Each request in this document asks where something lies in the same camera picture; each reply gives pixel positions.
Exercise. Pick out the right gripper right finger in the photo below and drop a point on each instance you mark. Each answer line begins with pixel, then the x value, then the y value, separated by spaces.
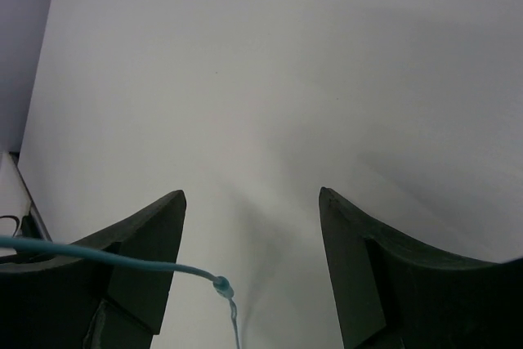
pixel 394 291

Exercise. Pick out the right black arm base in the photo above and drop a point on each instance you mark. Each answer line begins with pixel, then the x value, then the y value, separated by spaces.
pixel 19 227

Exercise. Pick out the aluminium rail front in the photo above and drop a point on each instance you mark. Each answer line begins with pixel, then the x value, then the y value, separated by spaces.
pixel 24 203

